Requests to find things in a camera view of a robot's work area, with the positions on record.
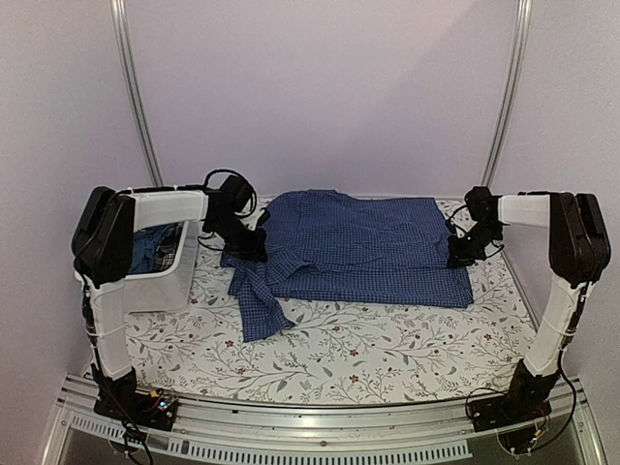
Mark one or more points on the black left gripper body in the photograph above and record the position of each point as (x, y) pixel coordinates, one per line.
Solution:
(238, 244)

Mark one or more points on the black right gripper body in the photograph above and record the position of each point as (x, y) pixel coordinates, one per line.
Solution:
(474, 247)

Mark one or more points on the blue plaid button shirt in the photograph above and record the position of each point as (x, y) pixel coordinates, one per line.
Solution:
(323, 245)

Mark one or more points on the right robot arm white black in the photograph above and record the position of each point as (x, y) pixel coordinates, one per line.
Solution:
(578, 252)

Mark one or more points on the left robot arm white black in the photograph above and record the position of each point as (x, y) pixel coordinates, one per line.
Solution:
(103, 246)

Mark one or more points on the white plastic laundry bin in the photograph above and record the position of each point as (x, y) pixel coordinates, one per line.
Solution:
(167, 290)

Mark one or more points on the black white plaid garment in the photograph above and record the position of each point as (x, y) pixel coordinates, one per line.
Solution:
(166, 251)

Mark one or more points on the teal blue garment in bin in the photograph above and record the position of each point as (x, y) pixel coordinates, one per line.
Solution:
(145, 246)

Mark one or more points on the floral patterned table cloth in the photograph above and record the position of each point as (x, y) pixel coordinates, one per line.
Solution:
(189, 339)

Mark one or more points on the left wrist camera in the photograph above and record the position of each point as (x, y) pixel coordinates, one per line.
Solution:
(235, 198)

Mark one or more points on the aluminium front rail base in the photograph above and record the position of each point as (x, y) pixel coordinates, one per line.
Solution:
(224, 431)

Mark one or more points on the right aluminium frame post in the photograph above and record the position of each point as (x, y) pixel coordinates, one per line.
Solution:
(515, 64)

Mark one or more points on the aluminium frame post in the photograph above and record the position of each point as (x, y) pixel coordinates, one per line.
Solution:
(515, 64)
(129, 71)

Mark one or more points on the left aluminium frame post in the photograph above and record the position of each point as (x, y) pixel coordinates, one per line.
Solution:
(129, 71)

